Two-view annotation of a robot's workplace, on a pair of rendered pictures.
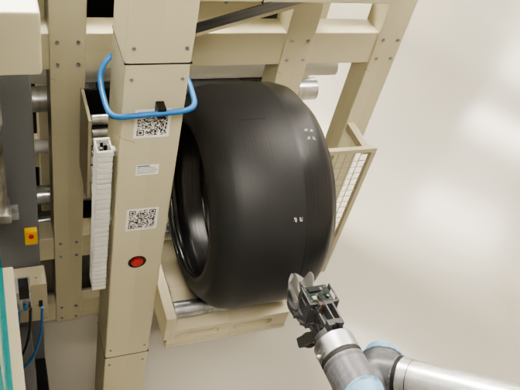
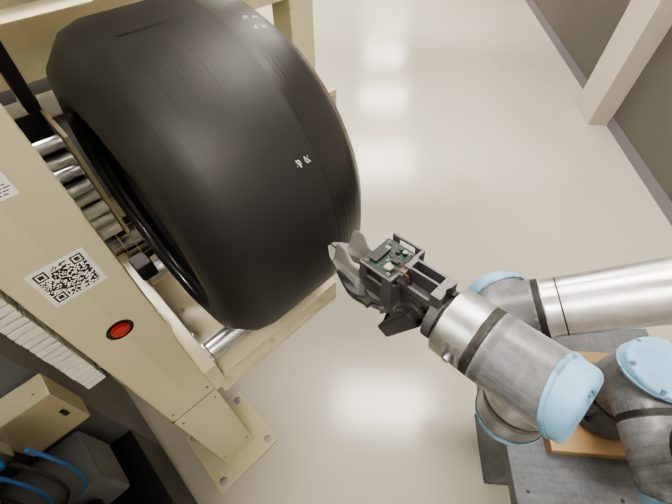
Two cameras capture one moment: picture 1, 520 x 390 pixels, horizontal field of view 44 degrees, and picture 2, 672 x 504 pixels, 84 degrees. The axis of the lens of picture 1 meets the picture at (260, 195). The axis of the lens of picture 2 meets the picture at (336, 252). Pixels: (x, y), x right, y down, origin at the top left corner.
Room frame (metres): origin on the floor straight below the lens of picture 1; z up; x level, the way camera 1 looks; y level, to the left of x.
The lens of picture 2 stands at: (0.64, -0.04, 1.65)
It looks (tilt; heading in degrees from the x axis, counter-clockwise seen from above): 51 degrees down; 346
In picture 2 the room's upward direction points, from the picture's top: straight up
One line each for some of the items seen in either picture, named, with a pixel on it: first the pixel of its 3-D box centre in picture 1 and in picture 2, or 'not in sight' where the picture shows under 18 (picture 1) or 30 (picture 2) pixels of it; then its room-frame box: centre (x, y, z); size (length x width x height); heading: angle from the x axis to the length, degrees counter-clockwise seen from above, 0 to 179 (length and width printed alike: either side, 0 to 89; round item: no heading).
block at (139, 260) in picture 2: not in sight; (144, 265); (1.24, 0.26, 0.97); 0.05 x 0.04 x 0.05; 30
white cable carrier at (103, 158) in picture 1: (102, 220); (9, 310); (1.01, 0.34, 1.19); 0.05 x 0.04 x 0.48; 30
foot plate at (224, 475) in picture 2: not in sight; (231, 438); (1.08, 0.28, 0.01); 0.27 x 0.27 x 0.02; 30
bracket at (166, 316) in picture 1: (154, 270); (168, 315); (1.13, 0.23, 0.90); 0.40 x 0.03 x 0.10; 30
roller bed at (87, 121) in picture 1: (117, 142); (49, 194); (1.44, 0.45, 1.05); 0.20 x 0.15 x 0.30; 120
